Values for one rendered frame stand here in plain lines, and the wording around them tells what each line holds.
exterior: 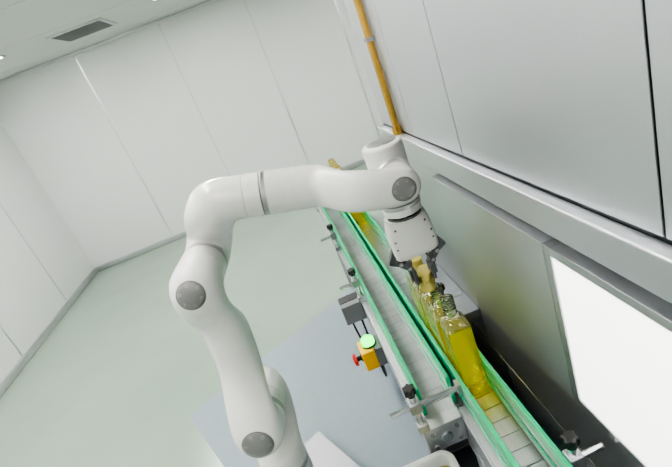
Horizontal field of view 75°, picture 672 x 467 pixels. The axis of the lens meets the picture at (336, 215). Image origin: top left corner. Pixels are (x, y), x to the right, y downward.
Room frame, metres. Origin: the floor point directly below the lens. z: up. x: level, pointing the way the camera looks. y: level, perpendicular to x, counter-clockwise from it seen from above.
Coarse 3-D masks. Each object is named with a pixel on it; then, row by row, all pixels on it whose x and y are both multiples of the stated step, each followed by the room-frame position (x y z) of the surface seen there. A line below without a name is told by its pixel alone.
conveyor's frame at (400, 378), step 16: (320, 208) 2.43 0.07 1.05; (368, 304) 1.30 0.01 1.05; (368, 320) 1.60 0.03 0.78; (384, 336) 1.11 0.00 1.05; (384, 352) 1.12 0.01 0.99; (400, 368) 0.96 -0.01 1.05; (400, 384) 0.91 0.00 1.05; (464, 416) 0.74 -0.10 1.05; (480, 432) 0.69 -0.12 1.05; (448, 448) 0.78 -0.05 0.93; (480, 448) 0.66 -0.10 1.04; (496, 464) 0.61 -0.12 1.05
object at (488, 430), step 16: (352, 224) 1.95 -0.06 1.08; (384, 272) 1.37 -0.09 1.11; (400, 288) 1.19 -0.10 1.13; (416, 320) 1.03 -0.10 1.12; (432, 336) 0.92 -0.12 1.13; (448, 368) 0.81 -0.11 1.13; (464, 384) 0.74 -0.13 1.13; (464, 400) 0.75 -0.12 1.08; (480, 416) 0.65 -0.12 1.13; (496, 432) 0.61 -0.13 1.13; (496, 448) 0.62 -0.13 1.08; (512, 464) 0.54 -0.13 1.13
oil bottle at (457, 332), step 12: (444, 324) 0.80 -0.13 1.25; (456, 324) 0.79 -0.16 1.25; (468, 324) 0.79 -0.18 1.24; (444, 336) 0.82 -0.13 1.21; (456, 336) 0.78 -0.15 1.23; (468, 336) 0.78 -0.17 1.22; (456, 348) 0.78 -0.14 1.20; (468, 348) 0.78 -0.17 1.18; (456, 360) 0.78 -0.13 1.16; (468, 360) 0.78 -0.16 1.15; (480, 360) 0.78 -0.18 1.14; (468, 372) 0.78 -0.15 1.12; (480, 372) 0.78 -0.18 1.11; (468, 384) 0.78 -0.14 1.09; (480, 384) 0.78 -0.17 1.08
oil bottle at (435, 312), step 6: (432, 306) 0.87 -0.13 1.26; (432, 312) 0.86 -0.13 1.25; (438, 312) 0.84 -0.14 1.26; (432, 318) 0.87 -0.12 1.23; (438, 318) 0.84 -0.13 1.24; (438, 324) 0.84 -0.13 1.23; (438, 330) 0.84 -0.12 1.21; (438, 336) 0.87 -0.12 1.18; (444, 342) 0.84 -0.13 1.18; (444, 348) 0.84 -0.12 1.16; (450, 360) 0.84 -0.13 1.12
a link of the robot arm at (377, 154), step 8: (392, 136) 0.87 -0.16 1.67; (368, 144) 0.88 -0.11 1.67; (376, 144) 0.85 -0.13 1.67; (384, 144) 0.84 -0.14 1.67; (392, 144) 0.83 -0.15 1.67; (400, 144) 0.84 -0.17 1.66; (368, 152) 0.84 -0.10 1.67; (376, 152) 0.83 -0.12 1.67; (384, 152) 0.82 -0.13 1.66; (392, 152) 0.83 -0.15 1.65; (400, 152) 0.83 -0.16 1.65; (368, 160) 0.85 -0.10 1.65; (376, 160) 0.83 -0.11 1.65; (384, 160) 0.83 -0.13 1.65; (392, 160) 0.82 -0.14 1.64; (400, 160) 0.82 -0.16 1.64; (408, 160) 0.85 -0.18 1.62; (368, 168) 0.86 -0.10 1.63; (376, 168) 0.83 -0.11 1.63; (392, 208) 0.83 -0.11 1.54
